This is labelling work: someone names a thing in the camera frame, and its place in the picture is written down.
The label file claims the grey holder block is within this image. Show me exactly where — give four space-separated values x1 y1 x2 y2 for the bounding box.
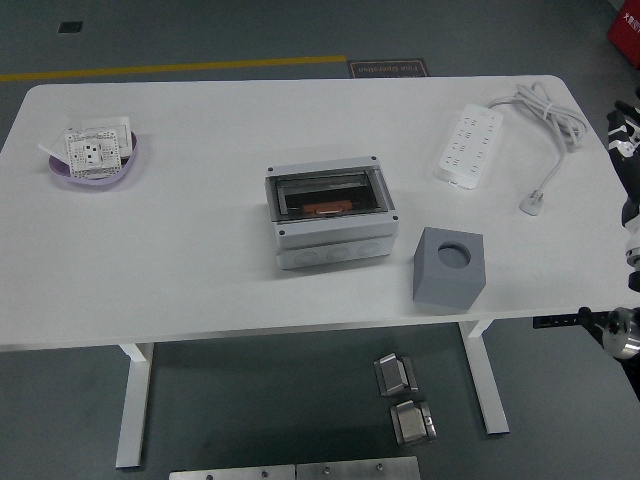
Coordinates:
412 226 489 315

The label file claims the metal block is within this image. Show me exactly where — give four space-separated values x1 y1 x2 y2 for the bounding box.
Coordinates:
373 352 419 398
389 398 438 447

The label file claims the grey junction box clear lid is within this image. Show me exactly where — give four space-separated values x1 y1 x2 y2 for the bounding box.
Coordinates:
264 155 400 271

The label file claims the black table control panel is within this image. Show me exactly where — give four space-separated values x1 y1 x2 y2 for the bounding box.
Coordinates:
532 313 584 330

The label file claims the purple bowl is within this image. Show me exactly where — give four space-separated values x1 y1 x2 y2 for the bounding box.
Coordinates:
47 130 139 189

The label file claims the metal plate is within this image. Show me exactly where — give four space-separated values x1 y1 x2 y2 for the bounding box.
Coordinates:
168 464 296 480
295 455 421 480

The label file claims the white power cord with plug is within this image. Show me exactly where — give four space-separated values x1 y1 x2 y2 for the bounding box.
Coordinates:
485 81 587 217

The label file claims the red box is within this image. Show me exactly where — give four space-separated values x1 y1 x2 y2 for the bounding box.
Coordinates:
606 0 640 56

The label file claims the white table leg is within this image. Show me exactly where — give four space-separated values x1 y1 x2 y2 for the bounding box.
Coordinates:
459 319 510 435
115 343 155 470

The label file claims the white printed socket module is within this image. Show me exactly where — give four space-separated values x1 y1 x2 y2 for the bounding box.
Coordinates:
63 127 123 180

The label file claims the dark floor sign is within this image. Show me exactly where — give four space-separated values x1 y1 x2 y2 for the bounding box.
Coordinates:
346 57 431 80

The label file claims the white switch plate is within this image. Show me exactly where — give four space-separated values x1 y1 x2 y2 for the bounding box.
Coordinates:
38 114 74 161
79 115 137 159

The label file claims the orange cylinder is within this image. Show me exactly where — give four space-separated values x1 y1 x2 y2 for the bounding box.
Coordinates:
302 200 354 217

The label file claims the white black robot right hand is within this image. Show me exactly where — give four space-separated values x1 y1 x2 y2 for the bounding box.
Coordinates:
606 87 640 270

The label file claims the yellow floor tape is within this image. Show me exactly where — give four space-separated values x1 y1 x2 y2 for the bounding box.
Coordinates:
0 54 348 83

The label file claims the white power strip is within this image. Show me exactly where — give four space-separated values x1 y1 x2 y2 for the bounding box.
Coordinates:
432 103 504 190

